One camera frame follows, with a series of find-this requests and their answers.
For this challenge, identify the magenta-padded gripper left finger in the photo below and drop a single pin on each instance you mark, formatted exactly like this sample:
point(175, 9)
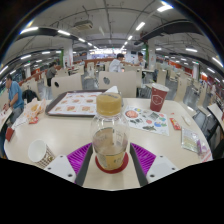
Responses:
point(78, 160)

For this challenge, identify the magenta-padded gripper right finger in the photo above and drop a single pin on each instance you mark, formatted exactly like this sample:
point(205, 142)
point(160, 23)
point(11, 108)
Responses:
point(145, 160)

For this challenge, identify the clear bottle with tan cap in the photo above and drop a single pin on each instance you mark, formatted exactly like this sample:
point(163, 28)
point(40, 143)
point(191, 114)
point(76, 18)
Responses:
point(110, 140)

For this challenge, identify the round red coaster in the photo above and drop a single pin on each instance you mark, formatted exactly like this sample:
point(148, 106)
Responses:
point(113, 170)

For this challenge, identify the printed paper flyer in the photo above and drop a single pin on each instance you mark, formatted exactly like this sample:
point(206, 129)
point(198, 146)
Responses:
point(146, 120)

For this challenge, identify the red ketchup packet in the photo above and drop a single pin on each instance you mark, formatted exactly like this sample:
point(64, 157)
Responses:
point(175, 123)

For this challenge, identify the clear plastic snack bag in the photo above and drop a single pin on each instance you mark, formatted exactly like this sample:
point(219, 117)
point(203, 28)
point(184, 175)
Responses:
point(190, 140)

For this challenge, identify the brown food tray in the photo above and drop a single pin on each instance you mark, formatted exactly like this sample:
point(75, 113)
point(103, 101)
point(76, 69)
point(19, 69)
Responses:
point(73, 105)

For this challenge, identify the crumpled white wrapper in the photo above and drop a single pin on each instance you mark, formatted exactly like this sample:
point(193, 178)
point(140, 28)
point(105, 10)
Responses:
point(187, 120)

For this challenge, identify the flat red paper packet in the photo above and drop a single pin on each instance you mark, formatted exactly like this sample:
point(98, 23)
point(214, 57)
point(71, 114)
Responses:
point(33, 120)

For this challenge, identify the red paper cup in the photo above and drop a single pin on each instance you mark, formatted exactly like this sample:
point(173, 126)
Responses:
point(159, 98)

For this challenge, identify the white printed card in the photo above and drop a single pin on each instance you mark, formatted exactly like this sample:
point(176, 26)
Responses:
point(20, 122)

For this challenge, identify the small red box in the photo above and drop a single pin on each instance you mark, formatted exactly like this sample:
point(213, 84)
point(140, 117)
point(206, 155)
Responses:
point(9, 134)

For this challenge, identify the beige wooden chair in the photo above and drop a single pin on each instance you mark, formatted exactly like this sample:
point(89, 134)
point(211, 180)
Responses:
point(118, 83)
point(66, 86)

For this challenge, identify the white napkin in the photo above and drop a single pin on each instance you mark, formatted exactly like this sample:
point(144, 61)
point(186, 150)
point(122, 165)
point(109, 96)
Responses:
point(112, 90)

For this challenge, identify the black backpack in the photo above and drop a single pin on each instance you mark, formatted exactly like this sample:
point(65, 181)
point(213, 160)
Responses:
point(30, 96)

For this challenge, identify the group of beige chairs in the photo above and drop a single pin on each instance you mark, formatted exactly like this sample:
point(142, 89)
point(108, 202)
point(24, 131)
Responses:
point(181, 88)

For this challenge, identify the beige dining table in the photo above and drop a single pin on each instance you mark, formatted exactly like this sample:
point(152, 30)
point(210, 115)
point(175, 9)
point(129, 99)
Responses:
point(4, 120)
point(216, 115)

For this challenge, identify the person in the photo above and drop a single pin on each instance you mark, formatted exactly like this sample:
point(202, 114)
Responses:
point(116, 65)
point(15, 96)
point(141, 63)
point(51, 71)

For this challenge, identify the ceiling air conditioner unit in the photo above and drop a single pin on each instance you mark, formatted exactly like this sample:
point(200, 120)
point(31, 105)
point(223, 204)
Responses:
point(82, 24)

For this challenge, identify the group of ceiling lights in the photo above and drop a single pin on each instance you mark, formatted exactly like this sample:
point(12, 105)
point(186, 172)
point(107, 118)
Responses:
point(164, 6)

